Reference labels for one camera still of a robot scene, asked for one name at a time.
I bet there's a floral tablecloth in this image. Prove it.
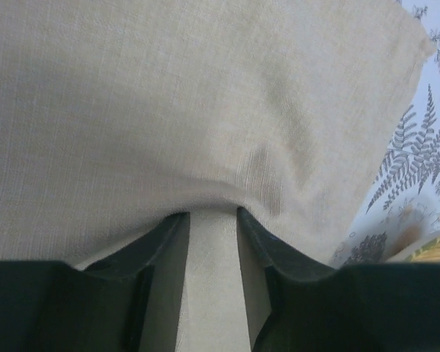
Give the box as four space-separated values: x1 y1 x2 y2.
329 1 440 268

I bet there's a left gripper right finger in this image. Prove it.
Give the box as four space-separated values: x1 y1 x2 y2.
237 208 334 351

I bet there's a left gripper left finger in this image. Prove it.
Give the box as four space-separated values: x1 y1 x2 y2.
84 213 190 351

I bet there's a yellow woven bamboo tray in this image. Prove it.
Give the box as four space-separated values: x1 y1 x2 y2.
404 234 440 263

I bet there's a beige cloth napkin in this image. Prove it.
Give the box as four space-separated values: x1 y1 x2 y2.
0 1 435 351

